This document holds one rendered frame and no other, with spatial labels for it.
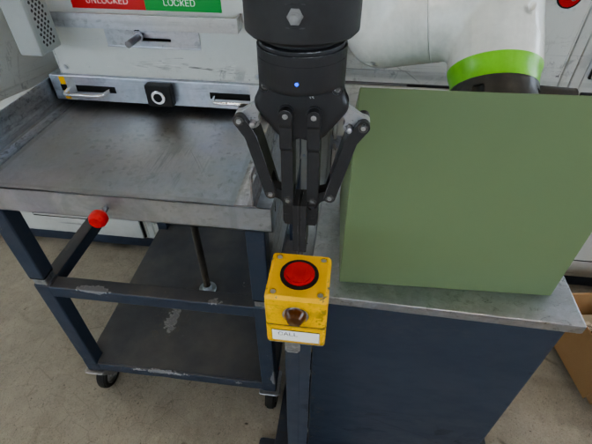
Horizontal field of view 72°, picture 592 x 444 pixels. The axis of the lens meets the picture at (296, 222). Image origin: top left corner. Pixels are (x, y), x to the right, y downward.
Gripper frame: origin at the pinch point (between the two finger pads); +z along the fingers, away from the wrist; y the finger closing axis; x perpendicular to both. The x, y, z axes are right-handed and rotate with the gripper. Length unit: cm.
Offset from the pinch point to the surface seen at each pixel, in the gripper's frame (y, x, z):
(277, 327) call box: 2.6, 4.1, 15.3
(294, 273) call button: 0.7, 0.4, 8.5
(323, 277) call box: -3.0, 0.2, 9.1
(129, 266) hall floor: 82, -74, 99
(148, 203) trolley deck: 29.6, -18.9, 15.4
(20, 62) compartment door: 82, -65, 10
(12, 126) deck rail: 66, -36, 12
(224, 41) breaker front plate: 22, -53, -2
